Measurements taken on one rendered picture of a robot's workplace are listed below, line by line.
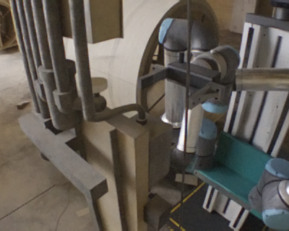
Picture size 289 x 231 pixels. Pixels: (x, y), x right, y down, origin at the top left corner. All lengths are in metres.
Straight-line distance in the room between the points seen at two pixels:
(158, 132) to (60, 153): 0.22
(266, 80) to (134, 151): 0.59
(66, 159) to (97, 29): 0.28
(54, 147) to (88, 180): 0.14
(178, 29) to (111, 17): 0.62
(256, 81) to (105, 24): 0.62
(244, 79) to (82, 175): 0.64
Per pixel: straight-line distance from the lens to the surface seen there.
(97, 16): 0.36
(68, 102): 0.46
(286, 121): 1.22
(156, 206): 0.57
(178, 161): 1.04
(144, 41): 2.00
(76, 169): 0.47
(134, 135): 0.41
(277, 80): 0.87
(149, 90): 3.70
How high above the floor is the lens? 1.90
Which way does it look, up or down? 33 degrees down
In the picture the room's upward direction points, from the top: straight up
